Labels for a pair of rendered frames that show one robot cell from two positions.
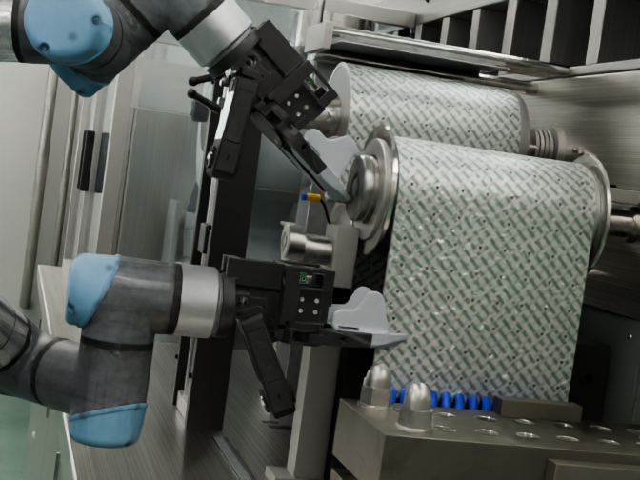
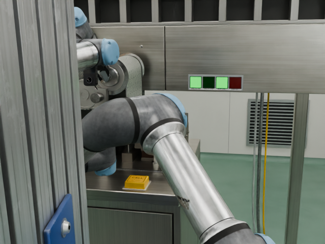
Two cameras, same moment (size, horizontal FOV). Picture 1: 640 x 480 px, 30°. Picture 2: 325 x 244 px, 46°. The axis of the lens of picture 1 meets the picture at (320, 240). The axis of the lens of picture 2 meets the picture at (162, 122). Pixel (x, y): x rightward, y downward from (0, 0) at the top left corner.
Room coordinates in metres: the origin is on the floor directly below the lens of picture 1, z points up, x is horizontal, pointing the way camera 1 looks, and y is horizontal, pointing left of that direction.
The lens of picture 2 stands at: (0.50, 1.21, 1.44)
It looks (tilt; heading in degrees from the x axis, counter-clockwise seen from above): 14 degrees down; 296
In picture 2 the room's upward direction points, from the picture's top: 1 degrees counter-clockwise
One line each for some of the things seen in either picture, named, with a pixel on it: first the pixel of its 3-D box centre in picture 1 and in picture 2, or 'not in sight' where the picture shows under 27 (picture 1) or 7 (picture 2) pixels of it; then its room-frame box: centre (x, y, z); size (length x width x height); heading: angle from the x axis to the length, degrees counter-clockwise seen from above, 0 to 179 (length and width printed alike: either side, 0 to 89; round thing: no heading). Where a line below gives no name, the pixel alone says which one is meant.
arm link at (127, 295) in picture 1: (121, 296); not in sight; (1.22, 0.19, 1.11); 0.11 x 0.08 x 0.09; 105
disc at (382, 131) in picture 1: (373, 190); (110, 76); (1.35, -0.05, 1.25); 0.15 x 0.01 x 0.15; 15
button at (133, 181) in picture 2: not in sight; (137, 182); (1.13, 0.13, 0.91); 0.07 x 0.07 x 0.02; 15
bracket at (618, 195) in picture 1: (616, 193); not in sight; (1.42, -0.34, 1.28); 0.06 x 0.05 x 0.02; 105
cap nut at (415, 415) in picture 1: (416, 406); not in sight; (1.13, -0.11, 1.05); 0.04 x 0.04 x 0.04
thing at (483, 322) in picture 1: (479, 331); (134, 105); (1.32, -0.19, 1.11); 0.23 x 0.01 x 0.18; 105
